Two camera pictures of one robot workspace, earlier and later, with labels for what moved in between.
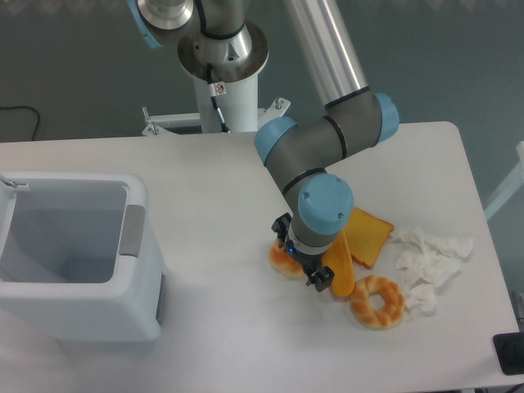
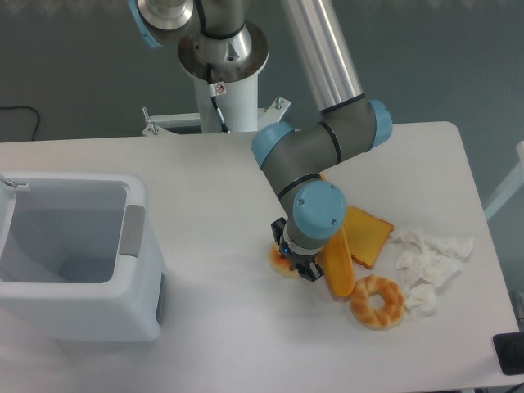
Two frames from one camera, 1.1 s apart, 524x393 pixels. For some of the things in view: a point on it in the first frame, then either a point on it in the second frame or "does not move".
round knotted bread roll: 284,264 does not move
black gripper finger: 282,226 does not move
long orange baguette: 338,258 does not move
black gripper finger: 319,276 → 310,271
